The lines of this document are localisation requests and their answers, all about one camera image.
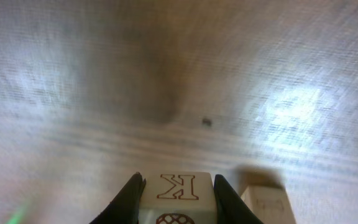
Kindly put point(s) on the wooden block yellow face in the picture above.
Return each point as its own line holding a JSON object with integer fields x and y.
{"x": 269, "y": 204}

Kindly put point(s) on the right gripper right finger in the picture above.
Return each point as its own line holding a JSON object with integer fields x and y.
{"x": 231, "y": 209}

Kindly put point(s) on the wooden block pineapple yellow O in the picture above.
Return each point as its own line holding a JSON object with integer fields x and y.
{"x": 178, "y": 197}

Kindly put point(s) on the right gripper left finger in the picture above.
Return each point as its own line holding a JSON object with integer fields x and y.
{"x": 124, "y": 208}

